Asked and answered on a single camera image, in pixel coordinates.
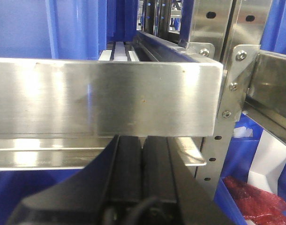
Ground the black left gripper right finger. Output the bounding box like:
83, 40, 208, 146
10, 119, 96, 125
142, 136, 233, 225

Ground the steel corner bracket plate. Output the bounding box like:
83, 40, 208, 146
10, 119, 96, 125
217, 45, 260, 121

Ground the neighbouring steel shelf beam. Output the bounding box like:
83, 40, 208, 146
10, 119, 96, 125
244, 50, 286, 145

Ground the steel shelf front beam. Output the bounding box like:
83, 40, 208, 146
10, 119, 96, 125
0, 58, 223, 171

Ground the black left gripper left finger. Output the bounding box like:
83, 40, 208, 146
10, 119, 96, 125
7, 136, 142, 225

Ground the blue bin with red wrap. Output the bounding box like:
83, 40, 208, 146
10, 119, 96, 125
214, 115, 286, 225

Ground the large blue bin upper shelf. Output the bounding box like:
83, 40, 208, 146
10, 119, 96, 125
0, 0, 138, 60

